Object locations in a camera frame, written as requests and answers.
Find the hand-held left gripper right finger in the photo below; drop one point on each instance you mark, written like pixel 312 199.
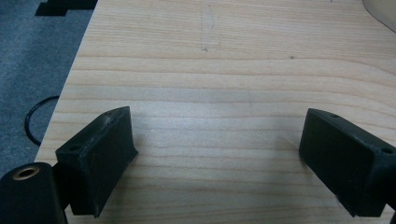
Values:
pixel 345 161

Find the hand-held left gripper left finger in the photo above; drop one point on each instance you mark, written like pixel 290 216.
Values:
pixel 99 158

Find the pale beige object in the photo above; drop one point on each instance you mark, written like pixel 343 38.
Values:
pixel 382 11

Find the black stand base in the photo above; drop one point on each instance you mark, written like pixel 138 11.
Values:
pixel 63 6

